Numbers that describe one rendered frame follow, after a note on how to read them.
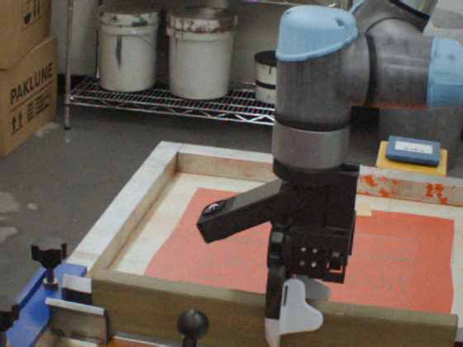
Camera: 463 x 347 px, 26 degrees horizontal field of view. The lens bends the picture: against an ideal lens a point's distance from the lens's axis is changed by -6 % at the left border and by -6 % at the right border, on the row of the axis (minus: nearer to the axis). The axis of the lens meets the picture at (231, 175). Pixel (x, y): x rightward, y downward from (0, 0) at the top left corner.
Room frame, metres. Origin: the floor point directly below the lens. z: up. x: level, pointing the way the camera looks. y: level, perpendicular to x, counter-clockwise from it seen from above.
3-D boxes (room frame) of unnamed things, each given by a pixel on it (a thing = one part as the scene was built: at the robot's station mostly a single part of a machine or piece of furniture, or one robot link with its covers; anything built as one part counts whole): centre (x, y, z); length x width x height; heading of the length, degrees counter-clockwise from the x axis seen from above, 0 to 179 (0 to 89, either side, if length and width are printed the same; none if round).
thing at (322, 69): (0.97, -0.08, 1.32); 0.09 x 0.08 x 0.11; 96
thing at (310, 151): (0.98, -0.08, 1.24); 0.08 x 0.08 x 0.05
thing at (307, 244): (0.97, -0.08, 1.16); 0.09 x 0.08 x 0.12; 79
